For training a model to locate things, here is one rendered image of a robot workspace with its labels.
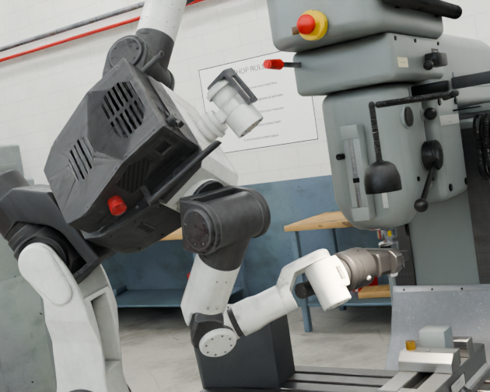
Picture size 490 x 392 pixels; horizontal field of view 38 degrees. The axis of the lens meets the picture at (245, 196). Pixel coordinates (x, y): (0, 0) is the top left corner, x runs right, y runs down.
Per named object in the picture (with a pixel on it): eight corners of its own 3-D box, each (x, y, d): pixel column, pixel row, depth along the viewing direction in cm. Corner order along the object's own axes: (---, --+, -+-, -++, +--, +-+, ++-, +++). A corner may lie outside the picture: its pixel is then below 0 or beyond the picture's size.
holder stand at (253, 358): (279, 388, 183) (267, 311, 182) (204, 387, 192) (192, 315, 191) (295, 372, 194) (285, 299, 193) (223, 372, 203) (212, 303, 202)
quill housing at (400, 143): (414, 228, 154) (394, 80, 152) (329, 234, 166) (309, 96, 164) (442, 215, 170) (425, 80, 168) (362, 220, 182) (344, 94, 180)
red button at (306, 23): (313, 32, 141) (310, 11, 141) (295, 36, 144) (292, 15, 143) (320, 33, 144) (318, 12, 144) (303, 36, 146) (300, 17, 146)
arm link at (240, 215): (207, 280, 133) (225, 222, 126) (177, 251, 138) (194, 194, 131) (250, 264, 141) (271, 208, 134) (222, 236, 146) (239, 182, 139)
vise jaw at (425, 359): (453, 374, 154) (450, 356, 154) (399, 371, 162) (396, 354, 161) (461, 365, 159) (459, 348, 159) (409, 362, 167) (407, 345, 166)
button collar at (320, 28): (325, 36, 143) (321, 6, 143) (299, 43, 147) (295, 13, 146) (330, 36, 145) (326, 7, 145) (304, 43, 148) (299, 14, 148)
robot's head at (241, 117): (227, 145, 144) (260, 117, 143) (195, 106, 145) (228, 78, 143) (234, 145, 151) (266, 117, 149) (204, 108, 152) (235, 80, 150)
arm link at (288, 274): (325, 245, 151) (268, 273, 152) (344, 283, 149) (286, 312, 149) (327, 250, 158) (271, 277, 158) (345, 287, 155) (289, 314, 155)
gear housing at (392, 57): (397, 78, 148) (390, 29, 148) (295, 97, 162) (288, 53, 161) (447, 78, 176) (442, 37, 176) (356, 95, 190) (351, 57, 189)
